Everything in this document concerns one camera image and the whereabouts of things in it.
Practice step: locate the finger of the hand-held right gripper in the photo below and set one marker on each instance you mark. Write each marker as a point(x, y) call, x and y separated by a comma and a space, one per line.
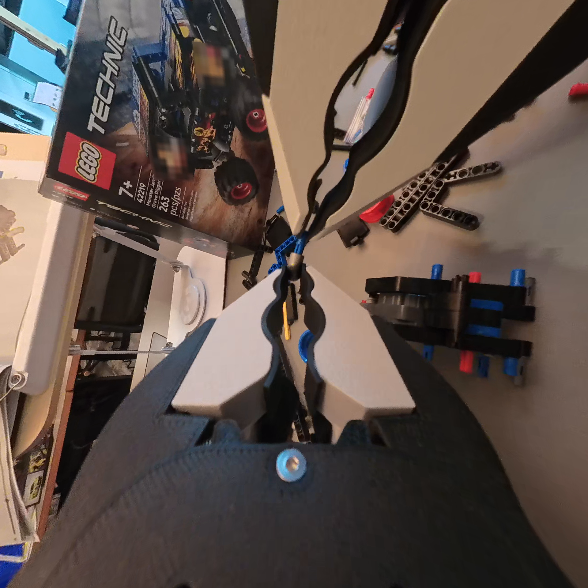
point(450, 82)
point(298, 92)

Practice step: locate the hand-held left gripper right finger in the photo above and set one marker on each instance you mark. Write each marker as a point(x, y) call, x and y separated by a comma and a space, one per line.
point(367, 367)

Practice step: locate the black grey motor assembly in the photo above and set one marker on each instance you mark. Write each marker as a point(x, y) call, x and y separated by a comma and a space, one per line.
point(436, 312)

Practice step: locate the red wheel rim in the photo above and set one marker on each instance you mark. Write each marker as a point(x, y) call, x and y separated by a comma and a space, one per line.
point(376, 211)

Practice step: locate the light grey thin beam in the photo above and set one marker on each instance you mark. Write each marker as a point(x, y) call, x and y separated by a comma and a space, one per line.
point(473, 170)

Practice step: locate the silver curved piece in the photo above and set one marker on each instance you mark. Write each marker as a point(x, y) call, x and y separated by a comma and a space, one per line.
point(294, 262)

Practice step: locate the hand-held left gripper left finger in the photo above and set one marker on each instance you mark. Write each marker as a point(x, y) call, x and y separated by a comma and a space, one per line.
point(220, 367)

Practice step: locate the dark printed box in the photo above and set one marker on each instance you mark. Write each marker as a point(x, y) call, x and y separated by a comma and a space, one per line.
point(36, 468)

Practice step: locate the blue wheel rim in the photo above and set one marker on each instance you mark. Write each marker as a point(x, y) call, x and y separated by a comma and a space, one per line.
point(305, 344)

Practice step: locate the blue long pin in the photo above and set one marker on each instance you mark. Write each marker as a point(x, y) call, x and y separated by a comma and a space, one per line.
point(301, 243)

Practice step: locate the black straight beam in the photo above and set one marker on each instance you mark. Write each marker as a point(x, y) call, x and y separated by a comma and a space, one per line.
point(413, 193)
point(406, 213)

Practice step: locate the clear plastic parts bag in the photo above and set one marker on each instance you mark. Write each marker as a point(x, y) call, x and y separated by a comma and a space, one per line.
point(363, 115)

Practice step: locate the yellow axle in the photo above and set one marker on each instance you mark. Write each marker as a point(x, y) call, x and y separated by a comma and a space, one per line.
point(287, 321)

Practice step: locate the grey desk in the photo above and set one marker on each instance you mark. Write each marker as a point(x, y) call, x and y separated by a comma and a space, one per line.
point(528, 436)

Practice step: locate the blue angle beam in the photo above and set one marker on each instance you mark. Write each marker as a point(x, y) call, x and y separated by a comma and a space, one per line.
point(282, 250)

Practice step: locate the black sloped panel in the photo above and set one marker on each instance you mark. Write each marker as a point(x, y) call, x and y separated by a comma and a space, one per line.
point(353, 232)

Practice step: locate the instruction booklet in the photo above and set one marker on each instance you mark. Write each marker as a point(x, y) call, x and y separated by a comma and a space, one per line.
point(46, 275)

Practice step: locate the red small pin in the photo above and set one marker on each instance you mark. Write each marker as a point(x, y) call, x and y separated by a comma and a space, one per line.
point(578, 88)

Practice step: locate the toy truck box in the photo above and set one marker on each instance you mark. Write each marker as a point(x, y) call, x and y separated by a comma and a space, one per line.
point(115, 92)

